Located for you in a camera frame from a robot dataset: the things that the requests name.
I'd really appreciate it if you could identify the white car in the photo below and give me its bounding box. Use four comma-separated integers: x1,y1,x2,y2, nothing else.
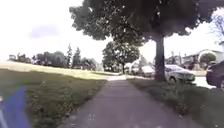
138,64,156,78

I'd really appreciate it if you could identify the large dark leafy tree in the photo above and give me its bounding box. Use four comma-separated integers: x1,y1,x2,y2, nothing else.
68,0,224,82

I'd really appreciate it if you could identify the pale-leaved tree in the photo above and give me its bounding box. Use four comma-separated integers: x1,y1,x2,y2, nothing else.
209,8,224,43

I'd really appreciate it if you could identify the silver car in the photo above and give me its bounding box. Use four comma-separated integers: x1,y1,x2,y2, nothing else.
164,64,197,84

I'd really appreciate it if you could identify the smaller leafy tree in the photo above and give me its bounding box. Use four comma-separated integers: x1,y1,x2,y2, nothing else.
101,40,141,75

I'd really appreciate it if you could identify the grey concrete sidewalk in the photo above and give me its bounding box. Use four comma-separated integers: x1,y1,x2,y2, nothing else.
58,74,204,128

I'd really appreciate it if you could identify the wide grass field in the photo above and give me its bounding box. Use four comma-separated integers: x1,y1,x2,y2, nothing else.
0,60,113,128

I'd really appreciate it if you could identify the dark car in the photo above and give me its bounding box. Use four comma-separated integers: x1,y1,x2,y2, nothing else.
205,60,224,90

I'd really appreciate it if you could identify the pale road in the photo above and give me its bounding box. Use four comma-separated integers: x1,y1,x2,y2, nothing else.
191,75,218,90

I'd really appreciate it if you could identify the round bush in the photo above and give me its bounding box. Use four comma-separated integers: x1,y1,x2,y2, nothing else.
198,51,218,68

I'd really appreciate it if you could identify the grass verge strip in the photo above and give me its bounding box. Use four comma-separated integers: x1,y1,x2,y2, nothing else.
128,77,224,128

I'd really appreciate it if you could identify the building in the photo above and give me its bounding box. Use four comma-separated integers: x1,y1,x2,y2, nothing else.
181,49,224,71

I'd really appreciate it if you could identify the row of distant trees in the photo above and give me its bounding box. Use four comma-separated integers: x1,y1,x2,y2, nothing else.
7,43,99,70

